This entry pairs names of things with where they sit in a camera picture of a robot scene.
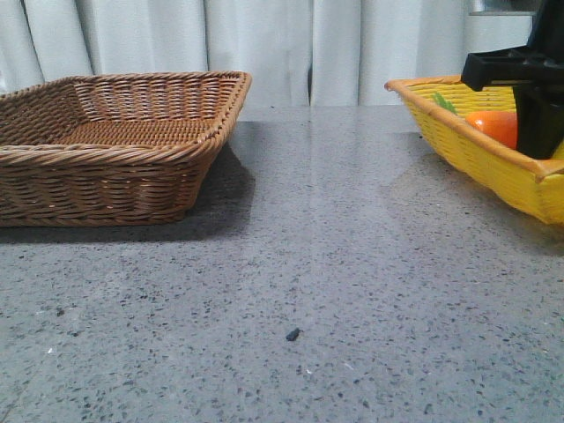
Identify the white curtain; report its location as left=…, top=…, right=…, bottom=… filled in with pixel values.
left=1, top=1, right=532, bottom=108

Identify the orange toy carrot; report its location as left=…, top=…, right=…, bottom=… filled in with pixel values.
left=431, top=92, right=518, bottom=151

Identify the brown wicker basket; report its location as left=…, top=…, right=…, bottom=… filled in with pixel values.
left=1, top=70, right=252, bottom=226

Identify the yellow woven basket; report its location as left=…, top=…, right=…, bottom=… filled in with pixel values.
left=385, top=75, right=563, bottom=225

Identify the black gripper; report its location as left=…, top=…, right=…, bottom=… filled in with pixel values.
left=461, top=1, right=563, bottom=160

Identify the yellow tape roll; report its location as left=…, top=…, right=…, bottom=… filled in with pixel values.
left=552, top=141, right=564, bottom=160

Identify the small black debris piece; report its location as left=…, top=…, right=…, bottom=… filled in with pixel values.
left=286, top=328, right=301, bottom=342

